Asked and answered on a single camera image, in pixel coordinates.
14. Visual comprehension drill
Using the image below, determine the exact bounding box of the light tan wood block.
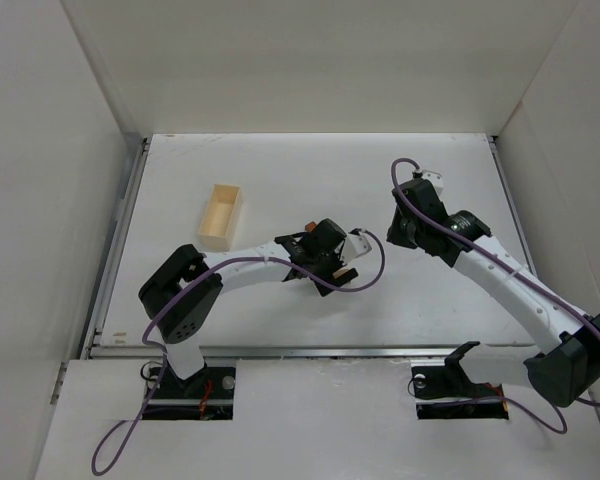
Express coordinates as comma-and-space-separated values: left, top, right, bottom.
332, 268, 351, 279

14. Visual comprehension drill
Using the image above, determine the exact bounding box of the light wooden box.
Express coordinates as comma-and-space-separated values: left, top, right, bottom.
198, 184, 243, 251

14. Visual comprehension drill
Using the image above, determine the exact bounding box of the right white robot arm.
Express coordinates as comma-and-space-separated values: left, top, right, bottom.
387, 177, 600, 407

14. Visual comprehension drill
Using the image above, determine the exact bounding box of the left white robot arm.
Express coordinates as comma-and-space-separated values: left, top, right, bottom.
138, 219, 371, 391

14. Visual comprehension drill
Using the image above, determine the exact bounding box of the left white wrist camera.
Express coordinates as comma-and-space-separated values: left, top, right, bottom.
339, 229, 372, 265

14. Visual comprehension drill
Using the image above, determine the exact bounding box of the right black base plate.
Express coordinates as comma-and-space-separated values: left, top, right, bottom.
407, 365, 509, 420

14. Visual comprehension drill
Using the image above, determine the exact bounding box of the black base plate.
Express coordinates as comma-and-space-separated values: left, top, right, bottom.
407, 365, 509, 420
142, 365, 236, 421

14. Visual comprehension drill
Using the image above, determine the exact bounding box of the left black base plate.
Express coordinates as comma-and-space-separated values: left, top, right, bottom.
142, 365, 236, 421

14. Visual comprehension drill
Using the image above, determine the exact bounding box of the metal front rail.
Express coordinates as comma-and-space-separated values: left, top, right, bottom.
87, 343, 531, 360

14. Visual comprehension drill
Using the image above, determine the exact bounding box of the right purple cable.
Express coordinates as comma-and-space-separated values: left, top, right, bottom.
389, 158, 600, 434

